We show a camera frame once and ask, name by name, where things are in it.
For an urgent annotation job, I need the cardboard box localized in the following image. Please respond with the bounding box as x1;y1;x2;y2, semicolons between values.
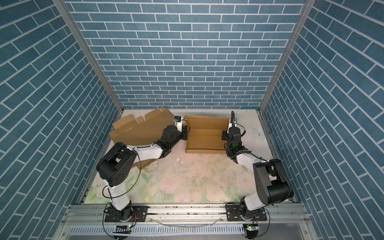
184;116;230;154
109;107;181;170

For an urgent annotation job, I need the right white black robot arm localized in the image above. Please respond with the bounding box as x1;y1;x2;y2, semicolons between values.
222;123;294;219

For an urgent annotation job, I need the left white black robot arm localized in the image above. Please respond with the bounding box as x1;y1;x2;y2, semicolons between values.
96;124;188;213

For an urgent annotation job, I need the right green circuit board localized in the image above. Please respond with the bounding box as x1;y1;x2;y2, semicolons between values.
243;224;259;235

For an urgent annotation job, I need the green circuit board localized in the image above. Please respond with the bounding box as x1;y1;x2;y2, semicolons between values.
243;224;259;235
113;225;132;236

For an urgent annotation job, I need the left green circuit board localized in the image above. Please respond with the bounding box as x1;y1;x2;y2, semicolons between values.
113;225;132;236

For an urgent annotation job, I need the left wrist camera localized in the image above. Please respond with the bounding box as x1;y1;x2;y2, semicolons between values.
174;116;183;132

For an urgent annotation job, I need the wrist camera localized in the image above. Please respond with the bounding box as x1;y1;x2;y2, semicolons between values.
228;117;236;129
174;116;183;132

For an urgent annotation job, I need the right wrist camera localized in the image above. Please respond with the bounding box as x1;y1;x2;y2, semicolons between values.
228;117;236;129

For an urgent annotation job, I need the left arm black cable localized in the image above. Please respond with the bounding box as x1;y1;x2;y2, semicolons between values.
101;118;192;240

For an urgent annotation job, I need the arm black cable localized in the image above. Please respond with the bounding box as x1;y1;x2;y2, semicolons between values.
224;110;295;238
101;118;192;240

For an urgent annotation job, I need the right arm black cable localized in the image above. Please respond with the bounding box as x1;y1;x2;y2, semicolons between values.
224;110;295;238

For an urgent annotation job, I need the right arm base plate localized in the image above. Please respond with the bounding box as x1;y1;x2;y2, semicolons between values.
225;203;267;222

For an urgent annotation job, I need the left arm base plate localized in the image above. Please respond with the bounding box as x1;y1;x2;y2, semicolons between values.
104;204;148;223

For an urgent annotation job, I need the aluminium mounting rail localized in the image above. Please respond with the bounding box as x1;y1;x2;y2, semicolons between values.
54;202;316;240

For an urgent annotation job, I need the right aluminium corner post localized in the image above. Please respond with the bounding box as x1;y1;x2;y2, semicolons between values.
258;0;317;113

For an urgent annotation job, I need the aluminium corner post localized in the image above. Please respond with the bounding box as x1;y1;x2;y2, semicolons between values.
52;0;124;114
258;0;317;113

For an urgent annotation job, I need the left aluminium corner post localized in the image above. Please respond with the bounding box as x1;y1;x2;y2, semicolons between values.
52;0;124;114

